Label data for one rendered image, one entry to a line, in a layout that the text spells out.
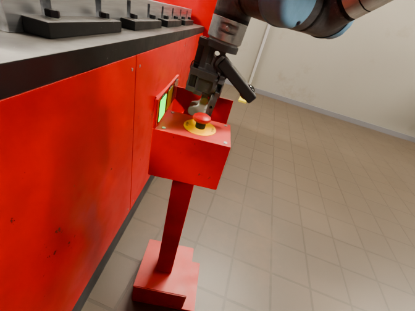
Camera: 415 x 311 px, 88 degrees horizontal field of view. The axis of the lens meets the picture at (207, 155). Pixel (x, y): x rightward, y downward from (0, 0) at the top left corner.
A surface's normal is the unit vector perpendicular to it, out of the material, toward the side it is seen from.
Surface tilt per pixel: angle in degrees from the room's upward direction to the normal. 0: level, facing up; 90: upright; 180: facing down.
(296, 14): 92
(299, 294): 0
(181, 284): 0
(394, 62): 90
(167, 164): 90
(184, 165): 90
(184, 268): 0
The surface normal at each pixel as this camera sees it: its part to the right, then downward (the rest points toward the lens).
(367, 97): -0.26, 0.49
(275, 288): 0.22, -0.81
